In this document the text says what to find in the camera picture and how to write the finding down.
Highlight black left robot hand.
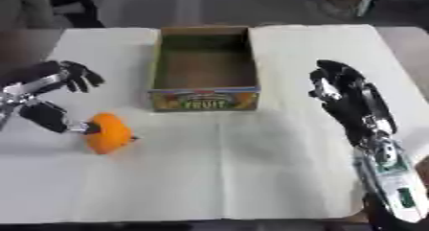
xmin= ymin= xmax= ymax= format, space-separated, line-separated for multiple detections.
xmin=0 ymin=59 xmax=107 ymax=136

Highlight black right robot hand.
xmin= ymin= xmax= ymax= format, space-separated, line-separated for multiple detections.
xmin=306 ymin=58 xmax=399 ymax=147

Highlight orange toy pumpkin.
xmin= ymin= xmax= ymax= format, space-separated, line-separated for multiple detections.
xmin=81 ymin=112 xmax=140 ymax=155

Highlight open cardboard fruit box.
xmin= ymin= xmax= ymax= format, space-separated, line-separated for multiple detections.
xmin=147 ymin=25 xmax=263 ymax=112

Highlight person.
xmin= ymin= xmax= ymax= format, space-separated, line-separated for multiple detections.
xmin=0 ymin=0 xmax=106 ymax=32

